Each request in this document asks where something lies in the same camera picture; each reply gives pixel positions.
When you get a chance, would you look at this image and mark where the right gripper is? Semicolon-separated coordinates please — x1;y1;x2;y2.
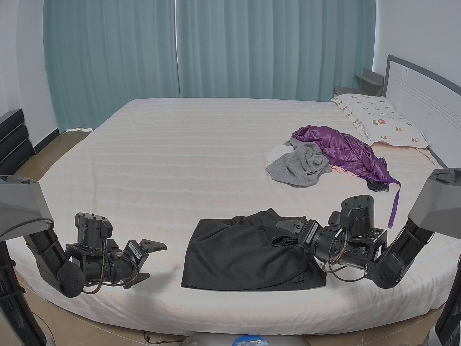
275;219;348;267

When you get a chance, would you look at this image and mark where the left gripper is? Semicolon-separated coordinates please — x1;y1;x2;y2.
105;239;168;290

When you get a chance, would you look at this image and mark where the black T-shirt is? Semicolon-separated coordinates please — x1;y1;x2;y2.
180;209;328;292

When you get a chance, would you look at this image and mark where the pile of clothes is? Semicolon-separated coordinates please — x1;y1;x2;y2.
266;125;401;230

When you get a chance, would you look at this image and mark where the bed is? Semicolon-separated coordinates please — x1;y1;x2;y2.
7;54;461;336

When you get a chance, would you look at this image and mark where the white printed pillow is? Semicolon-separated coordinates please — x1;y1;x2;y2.
331;93;431;148

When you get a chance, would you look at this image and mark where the grey bedside table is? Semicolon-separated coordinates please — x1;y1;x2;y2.
334;68;384;96

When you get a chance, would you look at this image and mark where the black chest of drawers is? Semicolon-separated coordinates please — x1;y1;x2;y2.
0;109;36;174

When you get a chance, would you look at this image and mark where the blue-green curtain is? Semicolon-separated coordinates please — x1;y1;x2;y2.
176;0;377;102
43;0;181;132

